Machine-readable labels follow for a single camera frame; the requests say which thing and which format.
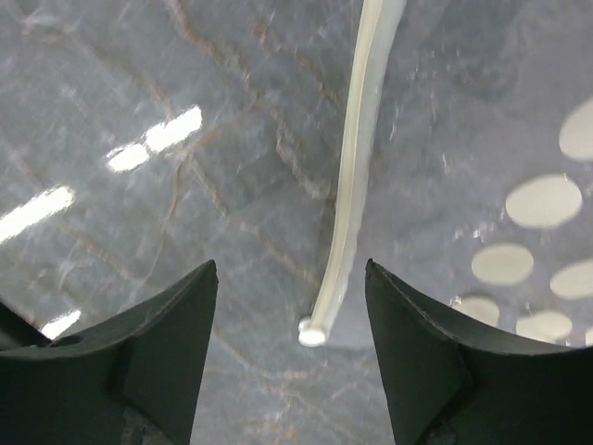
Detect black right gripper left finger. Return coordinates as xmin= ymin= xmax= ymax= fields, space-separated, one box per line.
xmin=1 ymin=261 xmax=218 ymax=444

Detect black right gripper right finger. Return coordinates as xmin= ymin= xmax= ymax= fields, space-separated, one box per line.
xmin=365 ymin=261 xmax=592 ymax=444

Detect clear spotted zip top bag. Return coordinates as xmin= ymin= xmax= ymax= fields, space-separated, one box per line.
xmin=298 ymin=1 xmax=592 ymax=349

